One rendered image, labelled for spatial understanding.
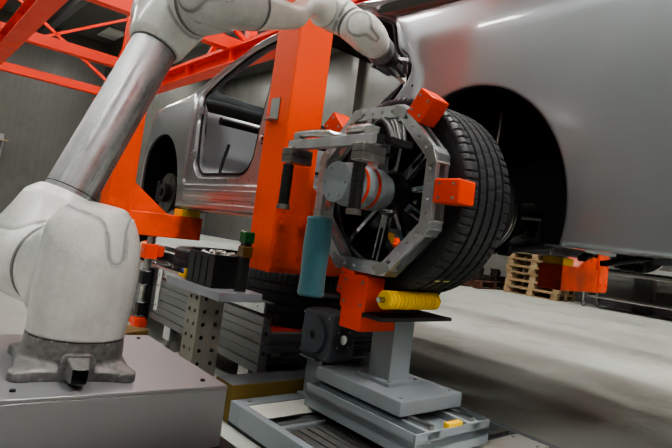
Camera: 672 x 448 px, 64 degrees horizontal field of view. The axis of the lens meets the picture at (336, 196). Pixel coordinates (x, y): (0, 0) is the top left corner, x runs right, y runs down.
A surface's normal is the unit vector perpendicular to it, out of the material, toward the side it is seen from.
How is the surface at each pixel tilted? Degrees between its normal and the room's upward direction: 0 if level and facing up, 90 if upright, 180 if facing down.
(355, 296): 90
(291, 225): 90
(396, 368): 90
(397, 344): 90
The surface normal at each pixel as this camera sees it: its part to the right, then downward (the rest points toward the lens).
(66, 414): 0.66, 0.03
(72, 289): 0.21, -0.07
